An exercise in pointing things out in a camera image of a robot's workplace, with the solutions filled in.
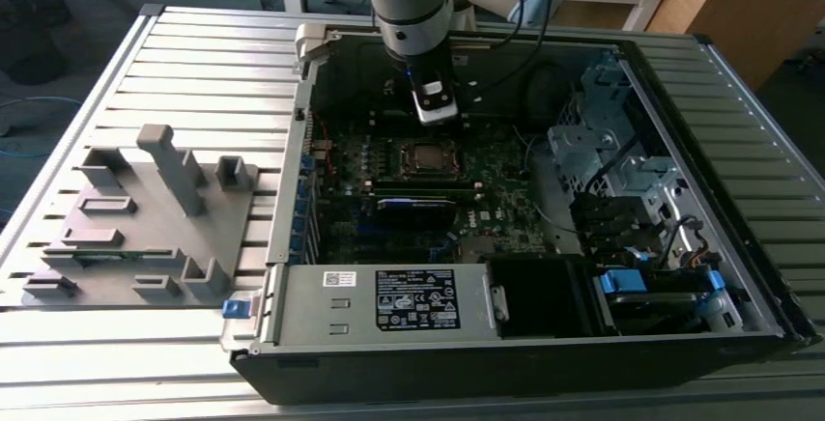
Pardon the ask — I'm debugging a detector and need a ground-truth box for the silver CPU plate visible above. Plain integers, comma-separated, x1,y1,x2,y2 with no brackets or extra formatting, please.
411,144,451,171

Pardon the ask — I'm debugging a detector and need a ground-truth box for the metal socket cover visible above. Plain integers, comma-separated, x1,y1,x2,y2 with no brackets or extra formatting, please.
398,139,466,181

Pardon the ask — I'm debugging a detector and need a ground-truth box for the black RAM slot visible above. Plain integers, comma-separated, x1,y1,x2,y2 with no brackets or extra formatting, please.
370,178,477,189

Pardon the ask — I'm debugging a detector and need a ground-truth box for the grey case release latch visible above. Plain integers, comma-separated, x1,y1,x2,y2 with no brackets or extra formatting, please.
293,23,343,77

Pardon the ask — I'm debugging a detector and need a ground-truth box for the silver drive cage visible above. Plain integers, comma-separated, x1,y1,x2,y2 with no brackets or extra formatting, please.
545,64,694,200

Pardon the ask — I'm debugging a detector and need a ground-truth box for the black expansion card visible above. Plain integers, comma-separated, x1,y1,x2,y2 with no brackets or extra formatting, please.
375,196,457,229

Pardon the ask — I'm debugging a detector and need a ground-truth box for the green motherboard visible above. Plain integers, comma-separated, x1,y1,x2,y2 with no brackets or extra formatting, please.
309,111,569,266

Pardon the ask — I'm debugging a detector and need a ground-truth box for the finned chipset heatsink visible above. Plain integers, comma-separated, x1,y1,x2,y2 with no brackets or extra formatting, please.
459,236,500,257

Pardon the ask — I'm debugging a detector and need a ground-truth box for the grey parts rack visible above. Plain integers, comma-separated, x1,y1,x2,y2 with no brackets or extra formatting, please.
19,124,263,309

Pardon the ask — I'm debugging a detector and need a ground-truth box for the silver power supply unit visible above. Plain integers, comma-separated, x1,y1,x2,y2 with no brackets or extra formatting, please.
251,263,512,348

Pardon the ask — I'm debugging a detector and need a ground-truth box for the hard disk in blue carrier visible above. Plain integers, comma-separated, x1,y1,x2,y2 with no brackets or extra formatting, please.
593,267,729,338

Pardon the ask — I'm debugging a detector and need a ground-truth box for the wooden cabinet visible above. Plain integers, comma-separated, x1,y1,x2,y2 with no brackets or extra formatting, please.
648,0,825,92

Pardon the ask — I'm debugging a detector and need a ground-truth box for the black office chair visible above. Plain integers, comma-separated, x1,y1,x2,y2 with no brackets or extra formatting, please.
0,0,74,85

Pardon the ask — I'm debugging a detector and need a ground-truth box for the green RAM stick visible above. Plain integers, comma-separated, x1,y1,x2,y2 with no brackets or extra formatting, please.
74,250,143,264

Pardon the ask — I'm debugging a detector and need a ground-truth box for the black PC case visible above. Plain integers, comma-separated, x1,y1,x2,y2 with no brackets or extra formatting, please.
218,22,824,407

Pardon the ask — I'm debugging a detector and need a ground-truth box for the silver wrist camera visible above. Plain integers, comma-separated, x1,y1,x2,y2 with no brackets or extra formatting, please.
410,72,462,126

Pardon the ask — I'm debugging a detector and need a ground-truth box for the looped case cable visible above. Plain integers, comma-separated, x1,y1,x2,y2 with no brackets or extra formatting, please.
520,62,576,126

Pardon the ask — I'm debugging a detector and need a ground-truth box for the thin red wire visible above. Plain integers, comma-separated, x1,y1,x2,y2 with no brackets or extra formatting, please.
319,119,338,175

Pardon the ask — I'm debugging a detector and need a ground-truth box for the thin white twisted wire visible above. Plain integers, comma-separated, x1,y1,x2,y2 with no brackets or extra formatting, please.
518,133,549,179

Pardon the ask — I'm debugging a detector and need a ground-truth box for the black thick cable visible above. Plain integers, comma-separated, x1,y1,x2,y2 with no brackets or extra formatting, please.
582,134,641,198

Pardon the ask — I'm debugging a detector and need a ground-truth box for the black cable bundle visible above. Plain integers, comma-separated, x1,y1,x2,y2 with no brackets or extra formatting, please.
572,194,654,254

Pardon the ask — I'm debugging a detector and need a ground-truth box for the black drive cable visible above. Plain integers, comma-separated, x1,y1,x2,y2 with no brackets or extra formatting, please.
661,214,705,268

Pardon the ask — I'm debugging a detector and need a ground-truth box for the blue floor cable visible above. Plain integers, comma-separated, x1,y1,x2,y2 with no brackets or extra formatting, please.
0,95,86,159

